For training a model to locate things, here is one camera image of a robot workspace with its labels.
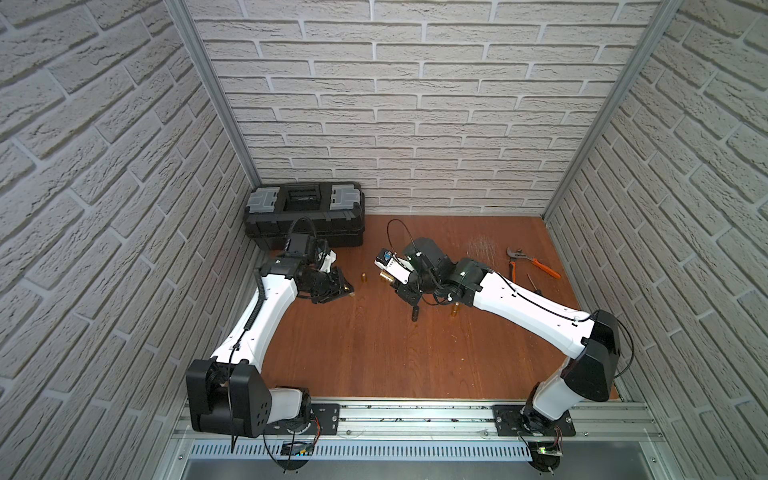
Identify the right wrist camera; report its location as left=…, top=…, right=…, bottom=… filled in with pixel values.
left=374, top=248, right=413, bottom=284

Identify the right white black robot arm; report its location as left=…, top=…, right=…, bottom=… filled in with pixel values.
left=375, top=238, right=621, bottom=428

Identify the black plastic toolbox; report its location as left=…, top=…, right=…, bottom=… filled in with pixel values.
left=244, top=181, right=365, bottom=250

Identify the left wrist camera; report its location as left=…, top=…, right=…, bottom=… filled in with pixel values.
left=318, top=250, right=337, bottom=273

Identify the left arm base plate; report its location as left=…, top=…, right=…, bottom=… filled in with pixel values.
left=265, top=402, right=341, bottom=436

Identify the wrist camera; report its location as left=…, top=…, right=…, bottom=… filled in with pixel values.
left=318, top=250, right=337, bottom=273
left=374, top=248, right=413, bottom=284

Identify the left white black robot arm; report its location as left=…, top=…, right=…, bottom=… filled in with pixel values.
left=186, top=252, right=354, bottom=438

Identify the aluminium rail frame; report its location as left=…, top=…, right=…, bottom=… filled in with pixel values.
left=154, top=397, right=682, bottom=479

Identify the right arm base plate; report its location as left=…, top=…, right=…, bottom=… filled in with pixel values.
left=491, top=404, right=576, bottom=438

